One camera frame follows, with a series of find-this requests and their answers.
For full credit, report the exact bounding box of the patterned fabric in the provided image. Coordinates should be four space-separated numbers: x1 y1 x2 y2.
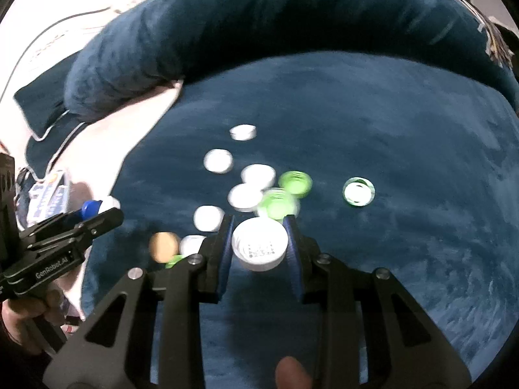
476 6 517 74

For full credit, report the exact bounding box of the small white blue-capped bottle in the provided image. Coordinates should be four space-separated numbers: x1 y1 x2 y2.
81 195 121 221

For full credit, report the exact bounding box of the dark blue piped pillow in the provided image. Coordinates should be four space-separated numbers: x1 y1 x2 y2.
13 51 98 181

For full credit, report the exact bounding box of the person's left hand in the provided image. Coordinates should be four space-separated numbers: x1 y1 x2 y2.
0 288 67 357

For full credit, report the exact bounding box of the blue plush bolster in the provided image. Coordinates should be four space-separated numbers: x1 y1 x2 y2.
65 0 519 124

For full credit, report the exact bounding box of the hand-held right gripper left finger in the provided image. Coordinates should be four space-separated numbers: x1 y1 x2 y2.
42 213 236 389

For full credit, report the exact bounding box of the pink blanket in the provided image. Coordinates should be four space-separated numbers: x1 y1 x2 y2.
24 77 187 321

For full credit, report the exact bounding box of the green cap with white liner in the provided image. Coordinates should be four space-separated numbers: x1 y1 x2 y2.
343 177 376 207

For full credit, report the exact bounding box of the pile of medicine bottles and boxes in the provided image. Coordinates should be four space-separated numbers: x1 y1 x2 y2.
179 124 277 257

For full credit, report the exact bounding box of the large white ribbed cap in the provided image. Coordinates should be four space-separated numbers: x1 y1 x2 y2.
231 217 289 272

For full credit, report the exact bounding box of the person's right hand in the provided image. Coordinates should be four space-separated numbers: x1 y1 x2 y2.
275 357 313 389

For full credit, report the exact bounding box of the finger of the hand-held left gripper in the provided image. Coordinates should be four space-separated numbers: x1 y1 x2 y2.
71 206 125 248
18 210 88 248

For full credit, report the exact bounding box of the blue medicine box orange circle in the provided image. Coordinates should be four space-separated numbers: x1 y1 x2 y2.
28 169 70 221

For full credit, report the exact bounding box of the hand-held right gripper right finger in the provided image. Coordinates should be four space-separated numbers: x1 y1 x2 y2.
283 215 473 389

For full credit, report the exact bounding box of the orange bottle cap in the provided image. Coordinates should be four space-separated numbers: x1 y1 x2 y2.
149 232 181 263

